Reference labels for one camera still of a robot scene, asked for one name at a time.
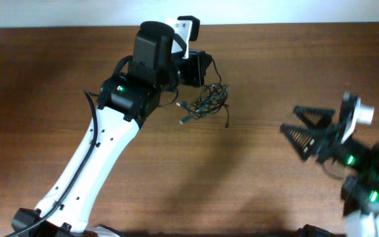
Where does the black thin plug cable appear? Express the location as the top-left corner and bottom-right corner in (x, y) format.
(176, 57), (230, 128)

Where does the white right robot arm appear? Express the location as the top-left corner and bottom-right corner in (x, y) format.
(280, 101), (379, 236)

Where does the black USB-A cable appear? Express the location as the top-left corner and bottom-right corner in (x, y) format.
(178, 82), (230, 125)

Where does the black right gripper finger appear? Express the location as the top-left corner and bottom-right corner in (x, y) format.
(293, 105), (335, 128)
(280, 124), (318, 161)

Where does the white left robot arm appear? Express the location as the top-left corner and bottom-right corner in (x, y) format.
(11, 16), (212, 236)

